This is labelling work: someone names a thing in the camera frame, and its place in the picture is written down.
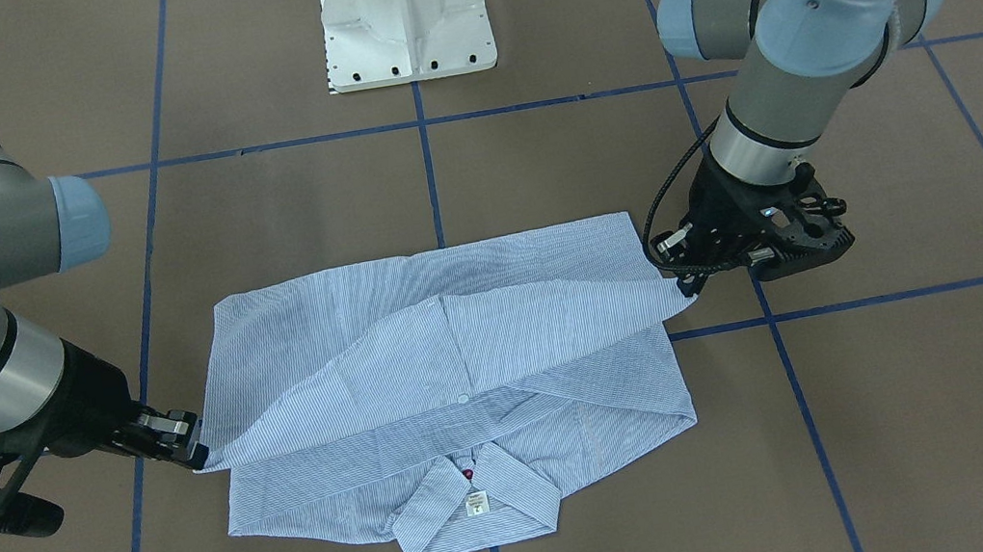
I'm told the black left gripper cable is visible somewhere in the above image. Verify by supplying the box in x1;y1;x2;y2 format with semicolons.
625;117;745;282

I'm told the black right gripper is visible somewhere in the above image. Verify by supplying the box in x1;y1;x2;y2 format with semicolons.
0;344;210;539

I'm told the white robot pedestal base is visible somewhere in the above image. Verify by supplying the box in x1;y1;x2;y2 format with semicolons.
320;0;499;94

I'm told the light blue striped shirt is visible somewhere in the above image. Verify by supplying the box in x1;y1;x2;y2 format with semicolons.
200;213;697;552

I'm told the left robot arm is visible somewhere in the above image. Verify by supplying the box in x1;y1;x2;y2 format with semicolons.
642;0;943;299

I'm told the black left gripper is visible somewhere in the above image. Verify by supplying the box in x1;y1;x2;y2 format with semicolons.
650;158;857;299

